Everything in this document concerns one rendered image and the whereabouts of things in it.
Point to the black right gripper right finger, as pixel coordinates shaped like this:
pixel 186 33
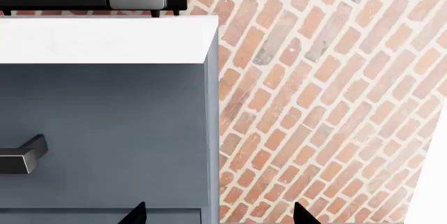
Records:
pixel 302 216

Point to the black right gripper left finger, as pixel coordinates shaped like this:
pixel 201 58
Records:
pixel 137 216

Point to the grey-blue cabinet with white top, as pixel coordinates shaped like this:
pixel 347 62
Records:
pixel 104 119

